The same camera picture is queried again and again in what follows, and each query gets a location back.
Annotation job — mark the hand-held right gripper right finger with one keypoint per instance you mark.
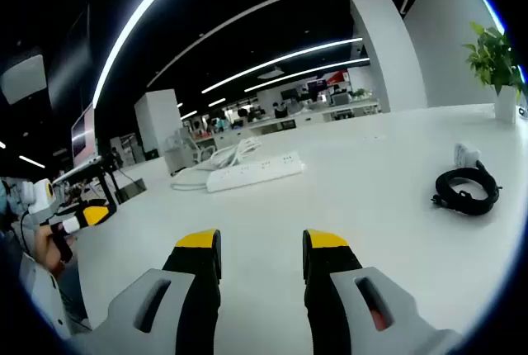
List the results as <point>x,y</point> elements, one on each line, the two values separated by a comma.
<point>326,309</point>

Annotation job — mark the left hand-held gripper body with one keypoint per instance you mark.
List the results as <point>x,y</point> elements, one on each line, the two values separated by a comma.
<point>37,198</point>

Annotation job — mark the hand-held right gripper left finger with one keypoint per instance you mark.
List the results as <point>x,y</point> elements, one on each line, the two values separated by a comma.
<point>198,309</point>

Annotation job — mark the white power strip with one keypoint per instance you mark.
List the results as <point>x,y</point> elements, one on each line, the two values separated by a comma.
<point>255,171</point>

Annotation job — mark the white charger adapter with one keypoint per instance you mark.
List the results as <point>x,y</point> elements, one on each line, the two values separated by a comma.
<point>466,154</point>

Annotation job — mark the white desk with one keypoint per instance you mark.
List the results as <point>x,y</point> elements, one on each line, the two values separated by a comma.
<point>330,206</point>

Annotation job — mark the curved ceiling light strip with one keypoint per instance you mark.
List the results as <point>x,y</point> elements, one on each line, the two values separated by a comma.
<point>123,29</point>

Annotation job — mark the person's left hand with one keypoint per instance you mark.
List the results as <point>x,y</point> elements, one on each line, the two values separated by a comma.
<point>45,249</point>

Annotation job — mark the black monitor stand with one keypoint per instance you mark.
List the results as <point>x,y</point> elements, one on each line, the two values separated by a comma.
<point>108,183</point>

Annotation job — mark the computer monitor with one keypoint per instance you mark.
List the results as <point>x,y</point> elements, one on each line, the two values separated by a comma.
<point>83,134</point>

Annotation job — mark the white worn device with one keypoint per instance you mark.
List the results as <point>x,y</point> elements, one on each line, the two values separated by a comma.
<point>41,297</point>

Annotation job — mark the white office chair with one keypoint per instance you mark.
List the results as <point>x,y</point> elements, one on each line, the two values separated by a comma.
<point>187,152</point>

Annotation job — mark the row of white office workstations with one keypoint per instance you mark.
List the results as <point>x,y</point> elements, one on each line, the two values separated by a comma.
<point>313,115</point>

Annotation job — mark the green potted plant white pot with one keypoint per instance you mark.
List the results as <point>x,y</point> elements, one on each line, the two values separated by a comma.
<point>505,103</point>

